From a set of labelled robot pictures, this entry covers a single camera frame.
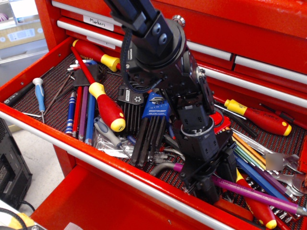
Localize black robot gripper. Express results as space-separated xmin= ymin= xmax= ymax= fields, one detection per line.
xmin=173 ymin=119 xmax=237 ymax=204

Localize large violet Allen key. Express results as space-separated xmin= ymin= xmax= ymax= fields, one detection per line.
xmin=150 ymin=162 xmax=307 ymax=217

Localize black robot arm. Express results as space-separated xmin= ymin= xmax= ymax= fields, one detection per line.
xmin=106 ymin=0 xmax=237 ymax=204

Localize rainbow hex key set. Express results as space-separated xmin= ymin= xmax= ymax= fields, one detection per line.
xmin=211 ymin=112 xmax=298 ymax=202

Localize blue hex key set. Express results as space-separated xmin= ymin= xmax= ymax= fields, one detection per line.
xmin=130 ymin=92 xmax=171 ymax=167

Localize black Tekton key set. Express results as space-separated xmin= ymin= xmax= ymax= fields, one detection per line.
xmin=117 ymin=83 xmax=145 ymax=134

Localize small purple hex key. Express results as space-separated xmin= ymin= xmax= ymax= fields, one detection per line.
xmin=78 ymin=86 xmax=89 ymax=141

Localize red hex key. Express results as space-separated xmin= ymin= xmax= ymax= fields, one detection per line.
xmin=72 ymin=86 xmax=83 ymax=138

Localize black hex key holder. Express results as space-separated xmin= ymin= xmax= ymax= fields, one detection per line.
xmin=71 ymin=63 xmax=104 ymax=87

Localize chest key lock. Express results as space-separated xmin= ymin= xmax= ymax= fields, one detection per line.
xmin=172 ymin=15 xmax=186 ymax=28

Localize red yellow screwdriver bottom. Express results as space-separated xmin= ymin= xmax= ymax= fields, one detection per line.
xmin=235 ymin=167 xmax=278 ymax=229

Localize silver wrench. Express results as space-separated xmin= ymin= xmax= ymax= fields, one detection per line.
xmin=232 ymin=128 xmax=307 ymax=195

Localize red yellow screwdriver right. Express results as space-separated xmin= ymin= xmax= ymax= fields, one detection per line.
xmin=224 ymin=99 xmax=292 ymax=136

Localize thin red screwdriver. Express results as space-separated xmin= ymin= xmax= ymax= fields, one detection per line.
xmin=259 ymin=103 xmax=307 ymax=129

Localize grey blue screwdriver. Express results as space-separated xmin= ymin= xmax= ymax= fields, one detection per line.
xmin=94 ymin=117 xmax=131 ymax=159

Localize large red yellow screwdriver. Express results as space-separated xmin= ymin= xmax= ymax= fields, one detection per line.
xmin=71 ymin=46 xmax=126 ymax=132

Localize red tool chest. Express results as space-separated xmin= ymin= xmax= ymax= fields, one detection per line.
xmin=35 ymin=0 xmax=307 ymax=230

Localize blue metallic pen tool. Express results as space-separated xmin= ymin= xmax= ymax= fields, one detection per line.
xmin=65 ymin=91 xmax=76 ymax=135

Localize open red drawer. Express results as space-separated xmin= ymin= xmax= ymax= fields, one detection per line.
xmin=0 ymin=33 xmax=307 ymax=230

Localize long red yellow screwdriver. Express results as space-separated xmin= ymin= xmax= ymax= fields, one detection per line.
xmin=72 ymin=39 xmax=120 ymax=72

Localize white Markers label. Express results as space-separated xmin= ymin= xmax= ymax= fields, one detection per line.
xmin=83 ymin=15 xmax=114 ymax=31

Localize blue white precision screwdriver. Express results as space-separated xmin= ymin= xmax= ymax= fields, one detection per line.
xmin=32 ymin=78 xmax=45 ymax=123

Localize black computer case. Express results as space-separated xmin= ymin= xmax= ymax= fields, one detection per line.
xmin=0 ymin=119 xmax=32 ymax=209

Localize black pen tool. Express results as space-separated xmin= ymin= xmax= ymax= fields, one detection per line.
xmin=2 ymin=81 xmax=34 ymax=107

